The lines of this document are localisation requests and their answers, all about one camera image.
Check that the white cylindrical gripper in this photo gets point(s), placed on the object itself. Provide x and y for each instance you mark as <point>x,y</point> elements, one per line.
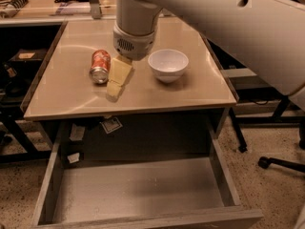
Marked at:
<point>134,45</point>

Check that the red coke can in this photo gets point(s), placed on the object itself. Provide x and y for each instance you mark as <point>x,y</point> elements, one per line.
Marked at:
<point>100,67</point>

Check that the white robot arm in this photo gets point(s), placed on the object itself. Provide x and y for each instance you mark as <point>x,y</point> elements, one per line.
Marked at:
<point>267,36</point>

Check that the beige cabinet with drawer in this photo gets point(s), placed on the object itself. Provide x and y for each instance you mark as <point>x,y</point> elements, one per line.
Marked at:
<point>66,91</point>

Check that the open grey wooden drawer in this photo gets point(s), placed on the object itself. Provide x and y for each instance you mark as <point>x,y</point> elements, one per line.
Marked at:
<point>158,175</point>

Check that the white ceramic bowl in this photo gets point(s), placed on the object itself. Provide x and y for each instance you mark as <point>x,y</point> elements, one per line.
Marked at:
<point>168,65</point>

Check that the dark box under bench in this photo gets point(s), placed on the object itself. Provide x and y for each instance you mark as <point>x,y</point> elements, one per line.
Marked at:
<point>28,57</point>

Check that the black coiled tool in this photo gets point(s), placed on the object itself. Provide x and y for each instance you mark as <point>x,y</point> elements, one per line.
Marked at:
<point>12,8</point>

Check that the black office chair base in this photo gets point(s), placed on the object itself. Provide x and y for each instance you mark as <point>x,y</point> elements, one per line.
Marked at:
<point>265,162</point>

